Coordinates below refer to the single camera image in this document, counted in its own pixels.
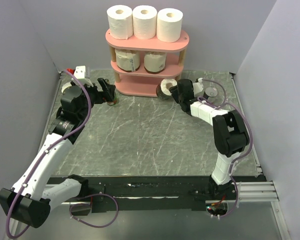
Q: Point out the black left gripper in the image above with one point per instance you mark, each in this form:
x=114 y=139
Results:
x=102 y=96

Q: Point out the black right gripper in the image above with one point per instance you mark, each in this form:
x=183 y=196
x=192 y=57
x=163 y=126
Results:
x=174 y=90

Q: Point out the beige roll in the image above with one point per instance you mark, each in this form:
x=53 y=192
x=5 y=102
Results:
x=154 y=62
x=127 y=60

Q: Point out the white paper towel roll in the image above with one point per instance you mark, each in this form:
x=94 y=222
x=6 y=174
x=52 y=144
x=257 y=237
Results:
x=169 y=25
x=120 y=21
x=144 y=22

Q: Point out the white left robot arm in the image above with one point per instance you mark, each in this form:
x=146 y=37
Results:
x=27 y=201

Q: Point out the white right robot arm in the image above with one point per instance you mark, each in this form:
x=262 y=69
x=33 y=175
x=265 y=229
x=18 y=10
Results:
x=230 y=131

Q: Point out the pink three tier shelf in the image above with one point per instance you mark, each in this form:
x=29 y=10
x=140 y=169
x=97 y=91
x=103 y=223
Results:
x=140 y=65

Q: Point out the green glass bottle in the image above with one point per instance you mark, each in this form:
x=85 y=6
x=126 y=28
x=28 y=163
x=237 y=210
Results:
x=114 y=101

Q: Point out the tin can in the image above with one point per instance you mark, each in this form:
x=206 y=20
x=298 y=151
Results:
x=210 y=94

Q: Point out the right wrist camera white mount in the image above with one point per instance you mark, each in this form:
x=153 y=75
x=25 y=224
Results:
x=198 y=87

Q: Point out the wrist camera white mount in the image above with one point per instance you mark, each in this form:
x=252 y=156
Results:
x=82 y=73
x=198 y=87

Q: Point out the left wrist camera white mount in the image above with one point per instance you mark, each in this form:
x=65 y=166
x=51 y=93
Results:
x=82 y=73

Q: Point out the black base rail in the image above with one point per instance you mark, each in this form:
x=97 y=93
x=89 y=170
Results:
x=137 y=193

